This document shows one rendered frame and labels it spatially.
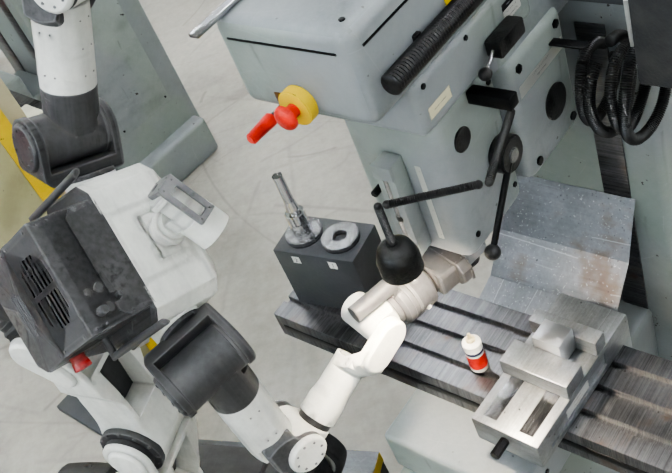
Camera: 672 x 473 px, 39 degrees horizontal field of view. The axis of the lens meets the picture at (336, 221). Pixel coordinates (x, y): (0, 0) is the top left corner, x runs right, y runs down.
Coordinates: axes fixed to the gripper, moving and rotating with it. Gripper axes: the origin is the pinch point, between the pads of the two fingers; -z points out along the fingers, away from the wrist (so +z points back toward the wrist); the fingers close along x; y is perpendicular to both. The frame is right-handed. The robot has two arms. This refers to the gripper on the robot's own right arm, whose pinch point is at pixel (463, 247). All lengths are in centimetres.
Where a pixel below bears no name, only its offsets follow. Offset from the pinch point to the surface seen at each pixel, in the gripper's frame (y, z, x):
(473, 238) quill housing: -13.0, 4.5, -11.3
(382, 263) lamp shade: -25.4, 23.4, -14.0
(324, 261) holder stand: 15.3, 13.5, 37.1
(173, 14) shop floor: 124, -99, 407
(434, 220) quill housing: -17.5, 7.8, -6.4
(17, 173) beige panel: 23, 49, 165
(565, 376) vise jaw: 21.4, 0.8, -22.2
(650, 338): 60, -37, -7
